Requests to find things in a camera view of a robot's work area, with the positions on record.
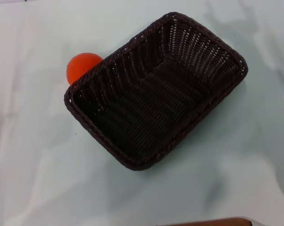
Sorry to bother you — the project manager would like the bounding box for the orange fruit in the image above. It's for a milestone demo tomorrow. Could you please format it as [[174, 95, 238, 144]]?
[[66, 52, 103, 85]]

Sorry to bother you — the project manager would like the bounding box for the brown wooden board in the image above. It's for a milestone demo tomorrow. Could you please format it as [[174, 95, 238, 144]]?
[[186, 218, 253, 226]]

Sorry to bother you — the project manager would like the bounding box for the dark brown woven basket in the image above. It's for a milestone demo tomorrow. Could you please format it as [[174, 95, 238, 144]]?
[[63, 13, 249, 170]]

